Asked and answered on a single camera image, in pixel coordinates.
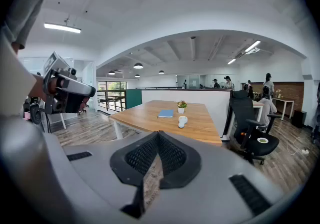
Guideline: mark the small white plate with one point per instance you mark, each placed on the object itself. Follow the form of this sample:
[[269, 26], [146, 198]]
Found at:
[[262, 140]]

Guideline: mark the green partition panel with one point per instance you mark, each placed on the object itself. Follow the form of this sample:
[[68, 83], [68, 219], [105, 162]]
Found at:
[[133, 99]]

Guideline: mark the black gear on chair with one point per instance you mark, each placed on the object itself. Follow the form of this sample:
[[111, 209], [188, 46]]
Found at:
[[36, 115]]

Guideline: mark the blue notebook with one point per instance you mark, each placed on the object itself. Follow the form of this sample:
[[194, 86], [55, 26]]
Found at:
[[166, 113]]

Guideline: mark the white power strip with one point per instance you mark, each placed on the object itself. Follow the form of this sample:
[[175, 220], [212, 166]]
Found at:
[[305, 151]]

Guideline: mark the round wooden table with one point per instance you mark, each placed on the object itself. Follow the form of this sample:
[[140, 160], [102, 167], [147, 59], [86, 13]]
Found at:
[[197, 125]]

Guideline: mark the small wooden table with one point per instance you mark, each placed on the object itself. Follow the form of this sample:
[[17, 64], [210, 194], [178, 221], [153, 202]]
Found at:
[[257, 104]]

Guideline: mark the person's grey shirt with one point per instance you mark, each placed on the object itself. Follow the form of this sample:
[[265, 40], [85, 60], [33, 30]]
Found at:
[[27, 12]]

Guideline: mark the ceiling tube light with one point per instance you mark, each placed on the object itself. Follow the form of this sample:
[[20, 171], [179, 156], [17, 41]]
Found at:
[[252, 45], [231, 61], [62, 27]]

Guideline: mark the white handheld fan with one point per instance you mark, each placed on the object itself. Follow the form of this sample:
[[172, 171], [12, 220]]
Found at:
[[182, 120]]

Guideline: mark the black office chair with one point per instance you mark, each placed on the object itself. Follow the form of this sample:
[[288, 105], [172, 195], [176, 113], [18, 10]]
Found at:
[[243, 112]]

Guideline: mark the potted flowers in white pot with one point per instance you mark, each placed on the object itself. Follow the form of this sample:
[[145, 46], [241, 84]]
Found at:
[[182, 106]]

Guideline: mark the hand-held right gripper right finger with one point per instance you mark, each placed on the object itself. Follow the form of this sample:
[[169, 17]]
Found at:
[[180, 163]]

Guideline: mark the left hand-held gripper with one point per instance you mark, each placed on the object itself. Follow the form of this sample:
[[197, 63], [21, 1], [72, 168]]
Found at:
[[53, 63]]

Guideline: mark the person's left forearm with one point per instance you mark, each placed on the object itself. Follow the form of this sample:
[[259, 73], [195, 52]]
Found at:
[[37, 89]]

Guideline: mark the person's left hand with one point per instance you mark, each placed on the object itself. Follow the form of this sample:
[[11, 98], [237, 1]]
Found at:
[[56, 85]]

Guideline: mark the black metal railing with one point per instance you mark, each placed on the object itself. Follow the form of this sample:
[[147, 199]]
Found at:
[[112, 91]]

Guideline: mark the white side table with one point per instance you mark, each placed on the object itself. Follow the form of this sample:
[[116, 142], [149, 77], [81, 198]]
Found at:
[[285, 100]]

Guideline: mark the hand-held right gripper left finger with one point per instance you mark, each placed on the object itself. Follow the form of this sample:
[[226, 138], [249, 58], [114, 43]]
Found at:
[[135, 158]]

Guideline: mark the yellow flower vase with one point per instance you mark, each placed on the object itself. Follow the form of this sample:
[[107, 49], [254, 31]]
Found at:
[[278, 94]]

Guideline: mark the black floor box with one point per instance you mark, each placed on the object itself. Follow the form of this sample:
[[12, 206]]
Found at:
[[299, 119]]

